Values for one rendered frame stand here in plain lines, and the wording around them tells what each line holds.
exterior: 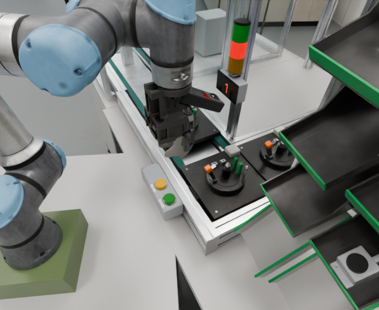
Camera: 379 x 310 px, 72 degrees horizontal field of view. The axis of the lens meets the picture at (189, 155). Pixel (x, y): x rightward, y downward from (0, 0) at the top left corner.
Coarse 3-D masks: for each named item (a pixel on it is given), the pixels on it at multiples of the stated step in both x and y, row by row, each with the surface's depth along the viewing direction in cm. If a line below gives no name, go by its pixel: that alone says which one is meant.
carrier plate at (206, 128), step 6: (198, 108) 120; (198, 114) 117; (204, 114) 117; (204, 120) 114; (198, 126) 111; (204, 126) 111; (210, 126) 111; (198, 132) 108; (204, 132) 108; (210, 132) 108; (216, 132) 109; (198, 138) 106; (204, 138) 107
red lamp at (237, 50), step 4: (232, 44) 79; (236, 44) 78; (240, 44) 78; (244, 44) 78; (232, 48) 80; (236, 48) 79; (240, 48) 78; (244, 48) 79; (232, 52) 80; (236, 52) 80; (240, 52) 79; (244, 52) 80; (232, 56) 81; (236, 56) 80; (240, 56) 80; (244, 56) 81
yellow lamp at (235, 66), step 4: (232, 60) 82; (236, 60) 81; (240, 60) 81; (228, 64) 84; (232, 64) 83; (236, 64) 82; (240, 64) 82; (228, 68) 85; (232, 68) 84; (236, 68) 83; (240, 68) 83; (232, 72) 84; (236, 72) 84; (240, 72) 85
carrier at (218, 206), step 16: (208, 160) 97; (224, 160) 93; (240, 160) 98; (192, 176) 92; (208, 176) 89; (224, 176) 89; (240, 176) 90; (256, 176) 92; (208, 192) 87; (224, 192) 86; (240, 192) 87; (256, 192) 88; (208, 208) 83; (224, 208) 83; (240, 208) 84
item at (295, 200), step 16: (288, 176) 60; (304, 176) 59; (368, 176) 54; (272, 192) 60; (288, 192) 58; (304, 192) 57; (320, 192) 56; (336, 192) 54; (288, 208) 56; (304, 208) 55; (320, 208) 54; (336, 208) 53; (352, 208) 52; (288, 224) 55; (304, 224) 53; (320, 224) 52
